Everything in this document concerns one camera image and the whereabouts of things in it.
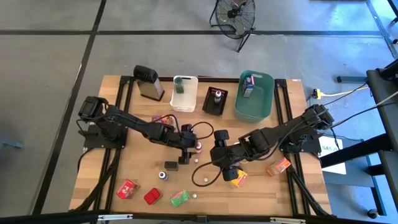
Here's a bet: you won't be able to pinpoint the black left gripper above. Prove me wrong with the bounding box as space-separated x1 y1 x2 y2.
174 123 194 166

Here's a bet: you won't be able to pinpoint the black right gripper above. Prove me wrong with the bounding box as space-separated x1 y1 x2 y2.
213 129 242 182

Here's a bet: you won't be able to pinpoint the yellow Corn Pops box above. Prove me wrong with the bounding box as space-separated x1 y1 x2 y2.
229 169 249 189

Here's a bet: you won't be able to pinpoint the small red cereal box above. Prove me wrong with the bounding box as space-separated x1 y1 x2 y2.
116 179 141 200

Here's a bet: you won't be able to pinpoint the pink cereal box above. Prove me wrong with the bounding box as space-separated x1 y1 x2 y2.
151 114 175 127

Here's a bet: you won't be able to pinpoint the white plastic bin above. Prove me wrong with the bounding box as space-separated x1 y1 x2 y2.
169 75 199 113

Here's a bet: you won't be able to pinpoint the black slotted plastic basket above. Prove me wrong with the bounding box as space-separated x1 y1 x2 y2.
201 86 229 116

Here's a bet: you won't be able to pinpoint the small orange box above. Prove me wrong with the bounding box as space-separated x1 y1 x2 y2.
266 157 292 177

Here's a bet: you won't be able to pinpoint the green Apple Jacks box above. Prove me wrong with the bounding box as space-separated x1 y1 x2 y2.
169 189 191 208

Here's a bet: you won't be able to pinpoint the teal plastic bin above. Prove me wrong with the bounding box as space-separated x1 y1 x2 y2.
233 70 275 124

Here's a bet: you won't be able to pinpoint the green-lidded spice jar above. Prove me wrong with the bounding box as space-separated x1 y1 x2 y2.
173 77 185 95

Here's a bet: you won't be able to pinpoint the red flip-top container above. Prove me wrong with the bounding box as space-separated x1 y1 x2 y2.
143 187 163 205

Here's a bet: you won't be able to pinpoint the metal box grater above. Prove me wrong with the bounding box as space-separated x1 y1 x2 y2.
132 64 165 102

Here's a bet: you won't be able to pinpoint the blue Frosted Flakes box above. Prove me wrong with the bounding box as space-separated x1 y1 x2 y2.
241 74 256 99

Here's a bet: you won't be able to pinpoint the white sign green letters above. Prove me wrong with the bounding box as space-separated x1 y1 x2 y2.
318 136 347 175

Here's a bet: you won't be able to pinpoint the black floor fan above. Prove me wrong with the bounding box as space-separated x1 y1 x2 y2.
208 0 257 53

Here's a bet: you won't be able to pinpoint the black front crossbar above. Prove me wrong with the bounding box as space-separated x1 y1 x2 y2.
0 210 398 224

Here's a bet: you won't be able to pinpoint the black work desk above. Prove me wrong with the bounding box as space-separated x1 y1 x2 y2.
319 58 398 217

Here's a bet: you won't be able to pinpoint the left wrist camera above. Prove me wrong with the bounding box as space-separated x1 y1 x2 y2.
186 132 200 147

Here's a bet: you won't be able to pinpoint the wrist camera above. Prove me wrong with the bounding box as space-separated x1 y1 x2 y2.
186 132 200 147
208 147 223 166

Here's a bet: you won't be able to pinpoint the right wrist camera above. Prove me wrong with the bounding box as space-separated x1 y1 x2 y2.
208 147 223 166

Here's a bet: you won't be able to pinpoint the black left wrist camera cable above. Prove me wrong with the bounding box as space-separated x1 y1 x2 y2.
146 113 215 141

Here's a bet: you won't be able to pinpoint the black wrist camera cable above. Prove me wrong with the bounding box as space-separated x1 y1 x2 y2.
190 161 224 188
146 113 215 141

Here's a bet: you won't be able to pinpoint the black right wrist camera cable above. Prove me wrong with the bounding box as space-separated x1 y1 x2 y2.
190 161 224 188

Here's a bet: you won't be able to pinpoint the black aluminium rig frame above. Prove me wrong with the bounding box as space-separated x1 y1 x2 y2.
68 74 333 217

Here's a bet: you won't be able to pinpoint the yellow extension cord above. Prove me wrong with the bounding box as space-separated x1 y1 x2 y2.
312 86 369 100

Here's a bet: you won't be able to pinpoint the grey floor bracket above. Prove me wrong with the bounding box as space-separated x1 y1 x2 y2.
0 140 25 150

